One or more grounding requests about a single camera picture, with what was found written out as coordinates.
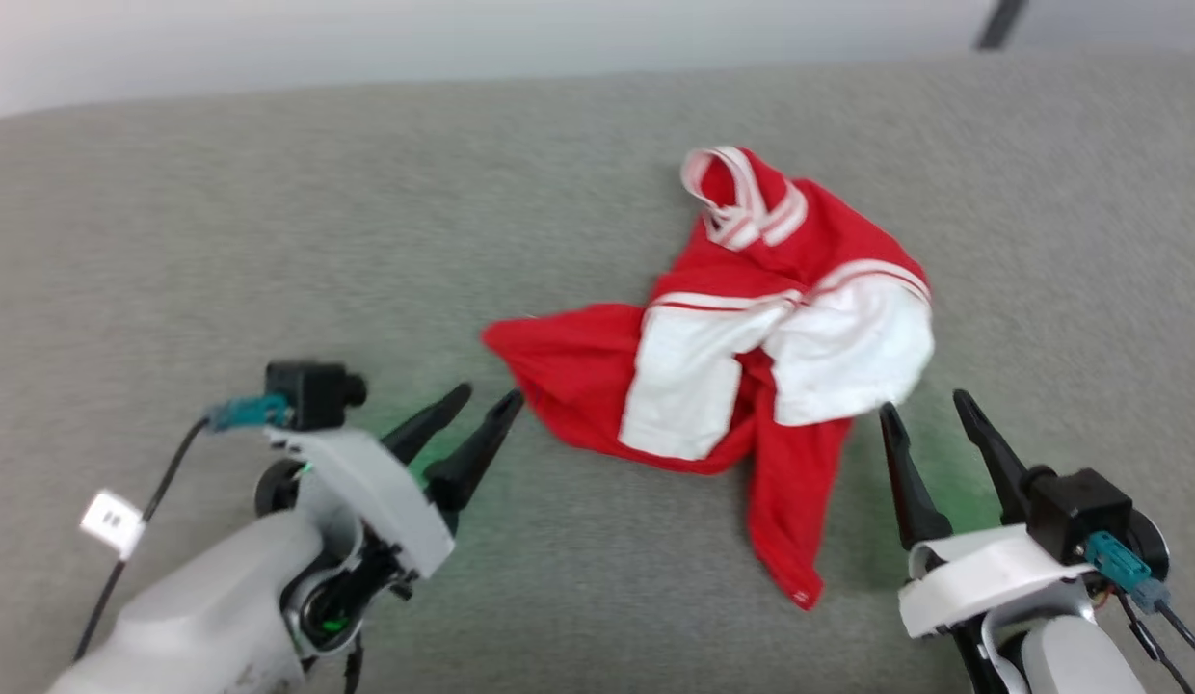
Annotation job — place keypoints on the teal left camera connector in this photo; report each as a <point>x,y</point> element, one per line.
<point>249,413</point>

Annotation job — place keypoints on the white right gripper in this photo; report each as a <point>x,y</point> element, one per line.
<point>983,578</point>

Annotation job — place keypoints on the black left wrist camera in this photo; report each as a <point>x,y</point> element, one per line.
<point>313,393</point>

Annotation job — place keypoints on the red white basketball jersey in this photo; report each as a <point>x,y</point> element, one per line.
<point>578,371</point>

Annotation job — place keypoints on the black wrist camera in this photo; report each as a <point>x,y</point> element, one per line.
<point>1079,511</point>
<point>313,393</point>

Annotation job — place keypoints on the teal right camera connector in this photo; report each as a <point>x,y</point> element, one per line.
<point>1118,567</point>

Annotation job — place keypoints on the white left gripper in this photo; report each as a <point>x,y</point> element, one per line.
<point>371,482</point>

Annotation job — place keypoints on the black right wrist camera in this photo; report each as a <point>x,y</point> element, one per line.
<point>1079,511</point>

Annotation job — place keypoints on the teal camera connector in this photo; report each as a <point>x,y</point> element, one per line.
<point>1118,567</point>
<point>249,413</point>

